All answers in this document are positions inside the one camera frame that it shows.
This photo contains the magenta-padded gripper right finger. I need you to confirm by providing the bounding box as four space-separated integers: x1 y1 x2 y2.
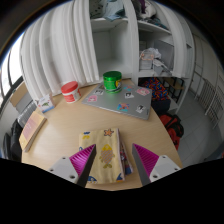
131 142 182 187

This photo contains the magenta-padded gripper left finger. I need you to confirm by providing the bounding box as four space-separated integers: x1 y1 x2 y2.
47 143 98 188

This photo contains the yellow fish-print towel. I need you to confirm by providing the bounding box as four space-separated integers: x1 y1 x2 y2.
78 127 134 185

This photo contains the red bag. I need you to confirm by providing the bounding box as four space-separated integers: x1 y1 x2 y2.
159 113 185 151

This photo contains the yellow and pink book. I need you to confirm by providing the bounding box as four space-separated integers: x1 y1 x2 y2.
18 110 48 153

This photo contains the silver laptop with stickers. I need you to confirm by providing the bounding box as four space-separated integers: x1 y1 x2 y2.
81 82 153 121

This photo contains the small white card box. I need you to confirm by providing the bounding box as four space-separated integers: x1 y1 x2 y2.
34 93 56 114

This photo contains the white jar with red lid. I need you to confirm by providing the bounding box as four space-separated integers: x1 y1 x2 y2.
60 80 83 104

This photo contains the black bag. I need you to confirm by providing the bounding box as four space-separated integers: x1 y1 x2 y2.
2 132 13 159
9 119 24 163

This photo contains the grey ribbed radiator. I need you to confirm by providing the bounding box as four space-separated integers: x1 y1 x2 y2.
16 99 38 129

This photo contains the green jar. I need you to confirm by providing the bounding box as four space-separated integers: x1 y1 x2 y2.
102 70 123 94

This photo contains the white slatted rack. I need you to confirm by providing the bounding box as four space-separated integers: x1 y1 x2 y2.
194 78 224 129

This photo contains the beige wooden board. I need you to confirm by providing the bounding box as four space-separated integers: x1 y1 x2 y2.
9 81 28 108

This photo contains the white pleated curtain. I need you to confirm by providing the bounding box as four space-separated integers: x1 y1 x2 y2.
19 0 101 101

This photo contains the white shelf unit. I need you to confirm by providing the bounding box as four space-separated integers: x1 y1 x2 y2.
88 0 196 116

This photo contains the dark-framed window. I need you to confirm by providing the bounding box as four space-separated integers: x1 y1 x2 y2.
0 33 24 104

